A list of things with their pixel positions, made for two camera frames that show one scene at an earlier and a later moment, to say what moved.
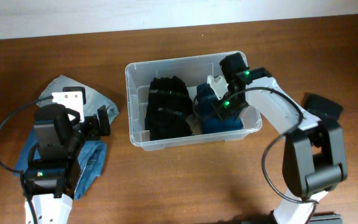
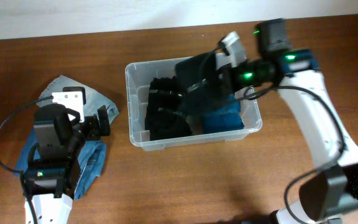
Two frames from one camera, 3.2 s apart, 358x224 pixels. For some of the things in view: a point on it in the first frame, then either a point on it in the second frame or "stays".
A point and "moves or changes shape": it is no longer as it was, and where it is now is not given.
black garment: [169, 106] stays
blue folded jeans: [91, 155] stays
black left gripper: [97, 129] stays
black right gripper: [223, 114] → [228, 84]
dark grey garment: [328, 112] moves or changes shape
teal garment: [210, 116] stays
